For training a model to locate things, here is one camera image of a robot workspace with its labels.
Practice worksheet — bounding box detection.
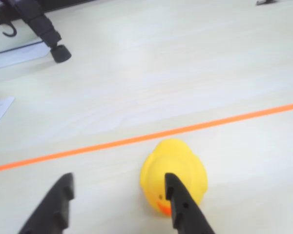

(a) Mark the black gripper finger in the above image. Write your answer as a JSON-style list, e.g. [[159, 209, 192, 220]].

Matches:
[[18, 172, 75, 234], [165, 173, 215, 234]]

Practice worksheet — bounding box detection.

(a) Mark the yellow rubber duck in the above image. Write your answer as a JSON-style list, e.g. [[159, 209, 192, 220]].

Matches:
[[140, 138, 209, 217]]

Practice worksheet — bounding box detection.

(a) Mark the orange tape strip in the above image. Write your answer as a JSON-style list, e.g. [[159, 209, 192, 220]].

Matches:
[[0, 101, 293, 174]]

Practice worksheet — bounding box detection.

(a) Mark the black tripod leg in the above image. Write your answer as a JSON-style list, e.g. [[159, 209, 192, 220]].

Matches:
[[0, 0, 72, 64]]

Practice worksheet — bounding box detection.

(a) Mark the black hook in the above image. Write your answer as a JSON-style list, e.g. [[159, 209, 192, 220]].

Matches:
[[2, 20, 17, 38]]

